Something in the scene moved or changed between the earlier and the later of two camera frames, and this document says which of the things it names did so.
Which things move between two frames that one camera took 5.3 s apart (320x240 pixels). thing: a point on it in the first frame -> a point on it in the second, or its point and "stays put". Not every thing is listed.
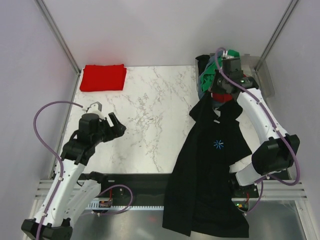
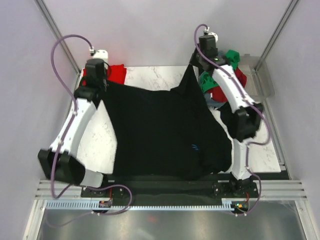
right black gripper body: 219,86 -> 196,59
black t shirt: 198,198 -> 168,134
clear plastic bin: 255,67 stays put
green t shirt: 209,69 stays put
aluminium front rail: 295,190 stays put
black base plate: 151,187 stays put
